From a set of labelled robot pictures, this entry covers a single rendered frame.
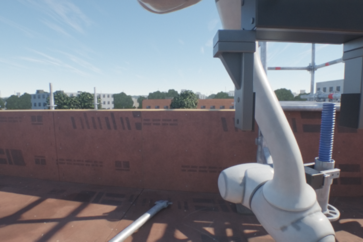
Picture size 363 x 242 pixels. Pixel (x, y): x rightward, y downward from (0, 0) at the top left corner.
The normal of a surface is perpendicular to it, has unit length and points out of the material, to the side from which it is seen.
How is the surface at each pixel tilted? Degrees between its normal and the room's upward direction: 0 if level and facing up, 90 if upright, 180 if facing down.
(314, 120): 90
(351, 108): 90
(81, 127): 90
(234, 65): 90
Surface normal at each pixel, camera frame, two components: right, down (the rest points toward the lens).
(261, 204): -1.00, -0.03
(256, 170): 0.00, -0.93
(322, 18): 0.01, 0.11
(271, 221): -0.95, 0.07
